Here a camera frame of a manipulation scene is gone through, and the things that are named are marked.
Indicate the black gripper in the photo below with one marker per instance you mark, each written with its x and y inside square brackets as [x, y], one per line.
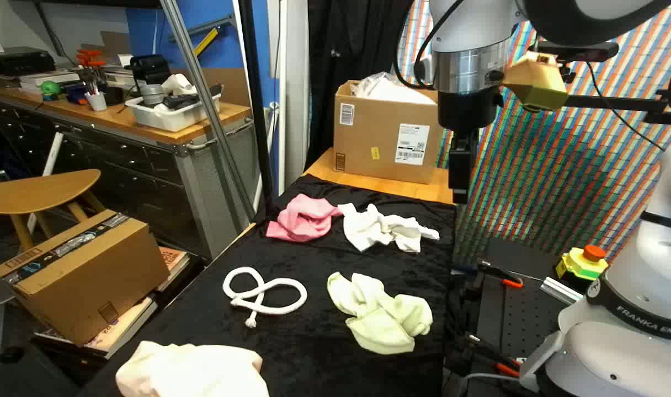
[462, 165]

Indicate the white towel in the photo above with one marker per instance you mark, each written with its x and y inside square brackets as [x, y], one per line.
[374, 229]

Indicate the pink towel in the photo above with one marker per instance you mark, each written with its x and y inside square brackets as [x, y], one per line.
[303, 220]

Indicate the light green towel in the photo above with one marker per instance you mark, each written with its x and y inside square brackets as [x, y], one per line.
[381, 324]

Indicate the peach cloth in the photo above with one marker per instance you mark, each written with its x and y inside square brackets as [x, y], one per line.
[190, 371]

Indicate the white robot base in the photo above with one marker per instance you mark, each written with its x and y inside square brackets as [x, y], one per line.
[617, 339]

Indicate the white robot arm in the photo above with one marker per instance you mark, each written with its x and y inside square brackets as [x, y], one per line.
[470, 56]

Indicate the cardboard box on table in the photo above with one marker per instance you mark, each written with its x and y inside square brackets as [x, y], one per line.
[384, 128]

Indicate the yellow red emergency button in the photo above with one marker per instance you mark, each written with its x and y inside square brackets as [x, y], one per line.
[584, 264]

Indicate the black table cloth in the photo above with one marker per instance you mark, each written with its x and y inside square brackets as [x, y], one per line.
[310, 351]

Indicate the wooden workbench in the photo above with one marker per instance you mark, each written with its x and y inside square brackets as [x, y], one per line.
[169, 179]

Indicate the white plastic bin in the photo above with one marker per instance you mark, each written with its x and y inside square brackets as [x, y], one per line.
[164, 117]

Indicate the cardboard box on floor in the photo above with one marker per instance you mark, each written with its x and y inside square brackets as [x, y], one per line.
[86, 277]

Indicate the wooden stool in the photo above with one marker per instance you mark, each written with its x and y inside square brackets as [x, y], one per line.
[37, 196]

